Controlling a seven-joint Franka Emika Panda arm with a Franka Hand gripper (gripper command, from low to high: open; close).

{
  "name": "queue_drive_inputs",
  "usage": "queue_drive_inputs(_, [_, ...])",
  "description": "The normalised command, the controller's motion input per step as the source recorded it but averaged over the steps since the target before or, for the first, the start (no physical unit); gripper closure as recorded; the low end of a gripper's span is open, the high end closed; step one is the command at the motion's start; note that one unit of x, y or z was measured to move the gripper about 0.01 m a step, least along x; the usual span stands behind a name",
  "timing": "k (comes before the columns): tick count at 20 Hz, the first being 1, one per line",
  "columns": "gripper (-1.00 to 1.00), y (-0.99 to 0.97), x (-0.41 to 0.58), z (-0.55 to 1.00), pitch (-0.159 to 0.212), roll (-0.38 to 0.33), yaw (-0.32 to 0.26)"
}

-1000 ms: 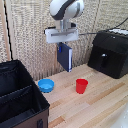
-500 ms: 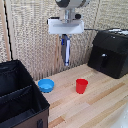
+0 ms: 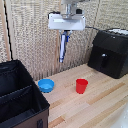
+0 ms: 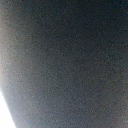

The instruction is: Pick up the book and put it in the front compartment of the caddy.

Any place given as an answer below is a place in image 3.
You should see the blue bowl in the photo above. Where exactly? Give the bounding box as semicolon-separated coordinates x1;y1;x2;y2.
37;78;56;94

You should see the black fabric storage box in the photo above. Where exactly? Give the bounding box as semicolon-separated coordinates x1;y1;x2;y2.
0;59;51;128

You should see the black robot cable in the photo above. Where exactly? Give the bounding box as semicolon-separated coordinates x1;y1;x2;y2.
84;25;102;33

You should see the white paper sheet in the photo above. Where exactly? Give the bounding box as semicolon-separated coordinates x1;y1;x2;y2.
109;28;128;36

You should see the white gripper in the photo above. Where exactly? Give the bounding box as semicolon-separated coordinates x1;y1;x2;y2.
47;11;87;44

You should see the red cup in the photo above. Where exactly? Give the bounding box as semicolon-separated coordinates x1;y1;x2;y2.
75;78;89;95

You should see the black paper shredder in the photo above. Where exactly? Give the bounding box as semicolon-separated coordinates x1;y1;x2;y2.
87;29;128;80

